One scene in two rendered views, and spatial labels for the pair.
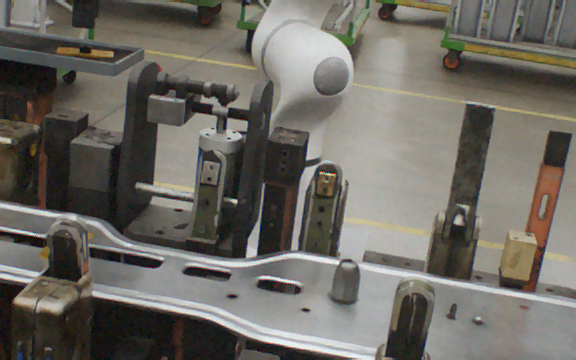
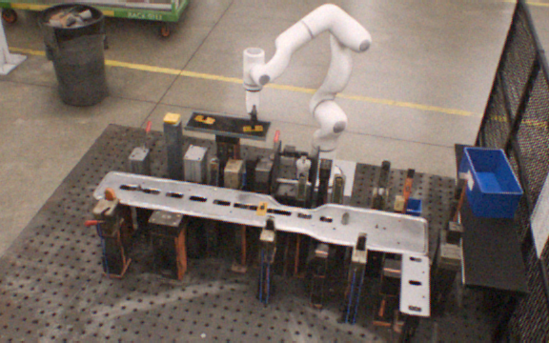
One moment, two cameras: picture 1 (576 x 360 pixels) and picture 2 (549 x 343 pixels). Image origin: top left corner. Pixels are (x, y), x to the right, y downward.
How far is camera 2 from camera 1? 1.48 m
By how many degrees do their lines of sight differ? 18
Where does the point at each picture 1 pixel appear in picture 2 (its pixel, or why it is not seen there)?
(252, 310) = (319, 230)
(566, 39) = not seen: outside the picture
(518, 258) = (398, 205)
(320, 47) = (335, 117)
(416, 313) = (362, 239)
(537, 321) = (402, 226)
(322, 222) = (337, 192)
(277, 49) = (318, 114)
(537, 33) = not seen: outside the picture
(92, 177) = (263, 178)
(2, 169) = (235, 179)
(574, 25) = not seen: outside the picture
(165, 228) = (287, 191)
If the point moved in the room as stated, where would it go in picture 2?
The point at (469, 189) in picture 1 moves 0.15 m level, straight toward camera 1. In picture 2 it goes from (383, 184) to (377, 207)
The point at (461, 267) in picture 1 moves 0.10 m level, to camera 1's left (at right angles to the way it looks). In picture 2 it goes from (381, 206) to (357, 204)
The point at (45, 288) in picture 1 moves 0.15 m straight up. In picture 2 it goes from (266, 233) to (268, 203)
